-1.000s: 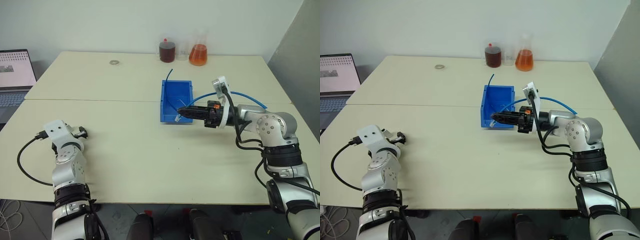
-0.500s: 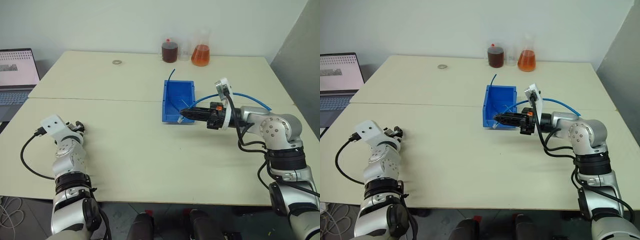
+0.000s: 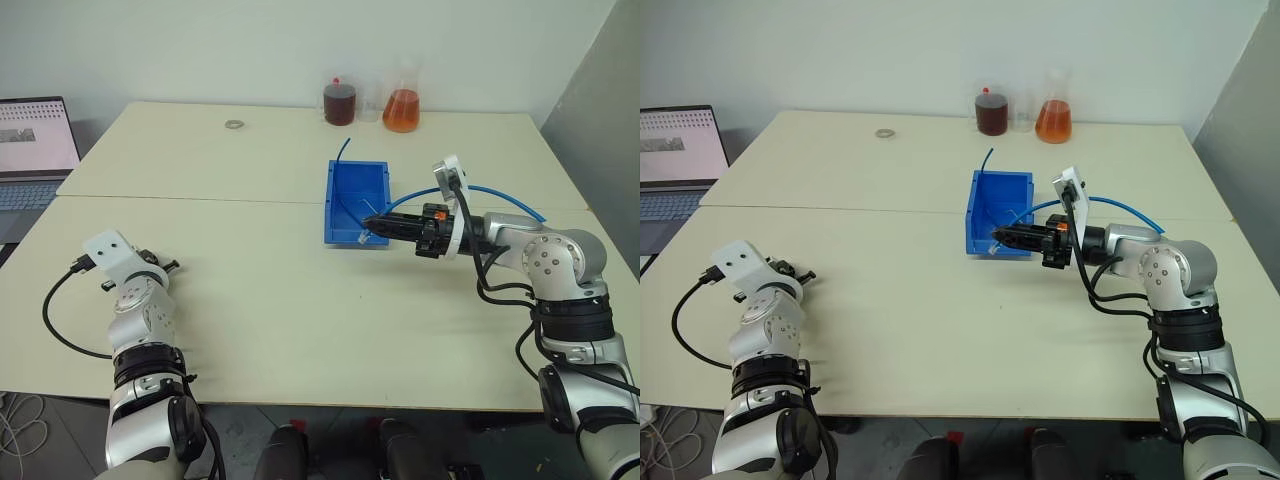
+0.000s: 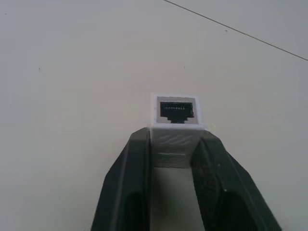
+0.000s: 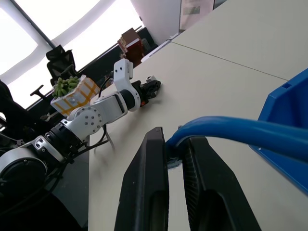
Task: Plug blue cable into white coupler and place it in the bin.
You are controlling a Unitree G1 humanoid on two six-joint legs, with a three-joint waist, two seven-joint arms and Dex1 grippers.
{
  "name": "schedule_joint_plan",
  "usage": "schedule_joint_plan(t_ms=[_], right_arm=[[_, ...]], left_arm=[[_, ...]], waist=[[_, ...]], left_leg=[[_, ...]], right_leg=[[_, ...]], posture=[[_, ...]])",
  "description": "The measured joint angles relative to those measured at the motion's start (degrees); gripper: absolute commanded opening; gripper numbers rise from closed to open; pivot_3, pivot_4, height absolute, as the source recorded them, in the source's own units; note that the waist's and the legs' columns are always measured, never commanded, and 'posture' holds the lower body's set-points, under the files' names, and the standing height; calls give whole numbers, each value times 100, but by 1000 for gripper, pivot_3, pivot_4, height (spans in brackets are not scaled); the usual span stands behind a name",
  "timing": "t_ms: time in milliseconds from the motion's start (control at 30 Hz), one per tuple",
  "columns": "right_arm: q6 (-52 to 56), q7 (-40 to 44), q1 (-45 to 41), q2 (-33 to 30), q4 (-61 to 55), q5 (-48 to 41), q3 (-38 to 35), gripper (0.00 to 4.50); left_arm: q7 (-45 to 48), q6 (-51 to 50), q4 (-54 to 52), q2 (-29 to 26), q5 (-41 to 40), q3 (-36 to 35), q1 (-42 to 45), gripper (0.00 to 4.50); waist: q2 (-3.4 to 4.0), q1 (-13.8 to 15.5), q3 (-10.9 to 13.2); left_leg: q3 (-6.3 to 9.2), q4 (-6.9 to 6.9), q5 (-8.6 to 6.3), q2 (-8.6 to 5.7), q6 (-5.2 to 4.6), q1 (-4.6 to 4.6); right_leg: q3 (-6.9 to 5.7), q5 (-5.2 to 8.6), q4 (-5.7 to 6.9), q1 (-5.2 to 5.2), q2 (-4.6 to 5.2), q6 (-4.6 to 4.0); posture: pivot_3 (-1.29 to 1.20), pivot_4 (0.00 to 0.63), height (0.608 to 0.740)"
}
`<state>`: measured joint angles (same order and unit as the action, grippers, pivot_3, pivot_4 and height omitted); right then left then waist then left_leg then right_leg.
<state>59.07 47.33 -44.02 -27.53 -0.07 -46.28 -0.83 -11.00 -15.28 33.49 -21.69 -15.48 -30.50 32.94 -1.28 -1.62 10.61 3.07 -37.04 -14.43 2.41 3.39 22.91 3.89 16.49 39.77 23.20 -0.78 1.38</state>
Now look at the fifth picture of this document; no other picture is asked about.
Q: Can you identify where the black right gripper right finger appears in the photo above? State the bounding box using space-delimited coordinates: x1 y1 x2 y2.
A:
182 136 262 231

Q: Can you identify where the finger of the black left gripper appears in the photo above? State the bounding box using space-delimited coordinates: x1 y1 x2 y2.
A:
141 79 161 89
147 84 163 99

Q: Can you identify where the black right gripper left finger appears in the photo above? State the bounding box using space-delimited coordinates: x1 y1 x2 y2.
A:
114 126 169 231

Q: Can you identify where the blue ethernet cable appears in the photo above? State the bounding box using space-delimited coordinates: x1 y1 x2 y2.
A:
165 116 308 170

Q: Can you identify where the blue plastic bin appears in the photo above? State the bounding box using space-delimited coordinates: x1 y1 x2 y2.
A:
248 68 308 193

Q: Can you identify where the red-brown cardboard box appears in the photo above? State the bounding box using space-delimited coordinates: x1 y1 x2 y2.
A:
117 27 145 68

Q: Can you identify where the white box with yellow tape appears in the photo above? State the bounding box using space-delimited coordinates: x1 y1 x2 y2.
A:
50 75 101 116

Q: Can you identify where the green banana bunch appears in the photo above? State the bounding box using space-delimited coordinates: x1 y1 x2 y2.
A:
52 76 80 97

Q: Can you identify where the black office chair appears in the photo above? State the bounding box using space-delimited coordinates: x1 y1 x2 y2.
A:
29 44 78 98

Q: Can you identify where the black robot torso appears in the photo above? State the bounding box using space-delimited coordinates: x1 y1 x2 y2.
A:
0 79 62 151

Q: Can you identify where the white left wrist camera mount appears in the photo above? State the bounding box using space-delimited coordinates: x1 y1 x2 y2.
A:
112 58 134 95

